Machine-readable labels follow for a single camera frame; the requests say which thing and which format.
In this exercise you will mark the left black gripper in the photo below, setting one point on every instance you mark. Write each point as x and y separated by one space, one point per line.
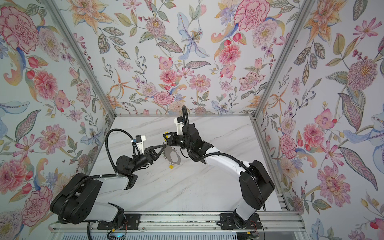
148 154

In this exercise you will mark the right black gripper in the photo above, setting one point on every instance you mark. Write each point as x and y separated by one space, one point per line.
170 141

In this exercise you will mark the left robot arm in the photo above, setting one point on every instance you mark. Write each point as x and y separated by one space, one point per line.
78 201

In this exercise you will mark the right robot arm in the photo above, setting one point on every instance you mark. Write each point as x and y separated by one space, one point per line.
255 183

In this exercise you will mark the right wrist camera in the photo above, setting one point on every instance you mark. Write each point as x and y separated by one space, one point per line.
179 122

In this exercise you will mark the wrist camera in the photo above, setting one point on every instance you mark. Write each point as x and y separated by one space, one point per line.
179 122
139 142

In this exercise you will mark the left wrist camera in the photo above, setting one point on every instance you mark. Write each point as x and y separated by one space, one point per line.
139 142

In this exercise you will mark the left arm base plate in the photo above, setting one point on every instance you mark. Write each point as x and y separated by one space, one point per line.
123 222

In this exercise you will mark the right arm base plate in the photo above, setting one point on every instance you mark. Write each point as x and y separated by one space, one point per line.
234 222

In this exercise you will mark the aluminium mounting rail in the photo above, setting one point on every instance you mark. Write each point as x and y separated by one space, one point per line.
270 221

